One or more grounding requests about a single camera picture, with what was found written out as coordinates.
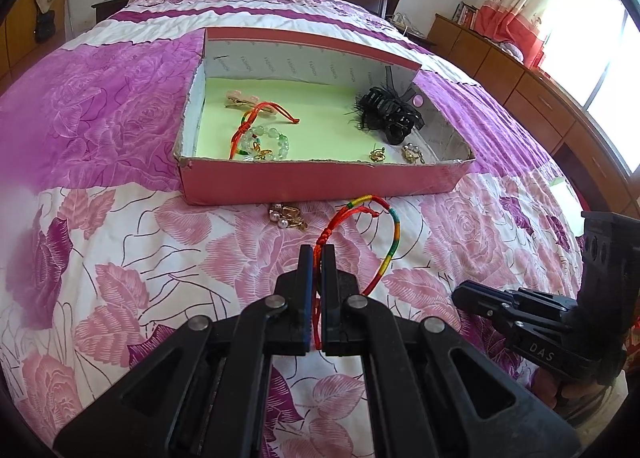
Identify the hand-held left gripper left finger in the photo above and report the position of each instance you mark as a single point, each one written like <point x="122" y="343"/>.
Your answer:
<point x="300" y="328"/>

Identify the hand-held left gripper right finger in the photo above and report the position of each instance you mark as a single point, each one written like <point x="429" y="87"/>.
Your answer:
<point x="332" y="328"/>

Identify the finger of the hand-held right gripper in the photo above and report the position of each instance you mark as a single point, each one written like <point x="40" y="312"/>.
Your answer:
<point x="522" y="328"/>
<point x="490" y="299"/>

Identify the pink cardboard box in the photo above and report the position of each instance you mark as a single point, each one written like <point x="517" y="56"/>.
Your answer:
<point x="300" y="182"/>

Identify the gold pearl brooch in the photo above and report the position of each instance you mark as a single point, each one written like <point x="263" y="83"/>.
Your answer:
<point x="412" y="153"/>

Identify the small brown earring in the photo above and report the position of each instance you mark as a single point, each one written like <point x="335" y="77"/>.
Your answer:
<point x="262" y="154"/>

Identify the small gold earring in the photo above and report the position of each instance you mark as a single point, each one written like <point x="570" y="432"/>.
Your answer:
<point x="377" y="155"/>

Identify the green bead earring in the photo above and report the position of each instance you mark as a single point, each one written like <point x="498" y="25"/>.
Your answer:
<point x="244" y="151"/>

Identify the black feather hair clip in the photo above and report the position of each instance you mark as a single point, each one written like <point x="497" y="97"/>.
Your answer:
<point x="395" y="122"/>

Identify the pink hair clip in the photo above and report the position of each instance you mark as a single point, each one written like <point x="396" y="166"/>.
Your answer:
<point x="245" y="100"/>

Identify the person's right hand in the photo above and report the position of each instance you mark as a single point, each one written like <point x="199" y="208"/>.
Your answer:
<point x="547" y="390"/>

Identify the gold pearl earrings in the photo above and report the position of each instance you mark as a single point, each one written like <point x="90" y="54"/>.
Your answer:
<point x="287" y="218"/>

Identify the pink floral bedspread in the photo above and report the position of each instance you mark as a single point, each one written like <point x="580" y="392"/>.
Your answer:
<point x="125" y="238"/>

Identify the pale green paper liner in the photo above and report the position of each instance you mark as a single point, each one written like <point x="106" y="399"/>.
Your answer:
<point x="320" y="127"/>

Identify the wooden dresser cabinet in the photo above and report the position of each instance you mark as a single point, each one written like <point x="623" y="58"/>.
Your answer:
<point x="500" y="62"/>

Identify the window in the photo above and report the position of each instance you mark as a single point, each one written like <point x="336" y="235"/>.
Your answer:
<point x="600" y="62"/>

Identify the dark wooden nightstand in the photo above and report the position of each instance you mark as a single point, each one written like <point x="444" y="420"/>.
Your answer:
<point x="111" y="7"/>
<point x="424" y="41"/>

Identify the row of books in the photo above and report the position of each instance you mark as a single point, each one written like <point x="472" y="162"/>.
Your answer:
<point x="465" y="15"/>

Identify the cream and red curtain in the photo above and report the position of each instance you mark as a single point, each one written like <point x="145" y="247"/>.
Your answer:
<point x="520" y="2"/>

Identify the black bag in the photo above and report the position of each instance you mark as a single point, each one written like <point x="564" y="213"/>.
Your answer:
<point x="44" y="26"/>

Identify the wooden wardrobe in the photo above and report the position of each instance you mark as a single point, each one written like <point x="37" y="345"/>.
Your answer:
<point x="15" y="37"/>

